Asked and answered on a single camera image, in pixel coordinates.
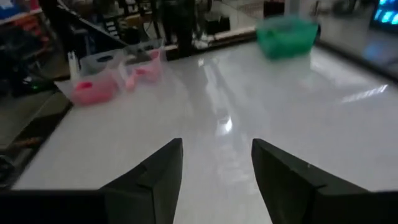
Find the green plastic tray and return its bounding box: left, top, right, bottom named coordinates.
left=255, top=16, right=320, bottom=60

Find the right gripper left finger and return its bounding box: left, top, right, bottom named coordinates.
left=99, top=138, right=184, bottom=224

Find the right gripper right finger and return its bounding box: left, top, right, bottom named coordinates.
left=251, top=138, right=371, bottom=224

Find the glowing blue screen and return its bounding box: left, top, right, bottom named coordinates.
left=371, top=0, right=398, bottom=27

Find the clear plastic bin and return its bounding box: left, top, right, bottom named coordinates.
left=119, top=39, right=167, bottom=93
left=67, top=49, right=125, bottom=106

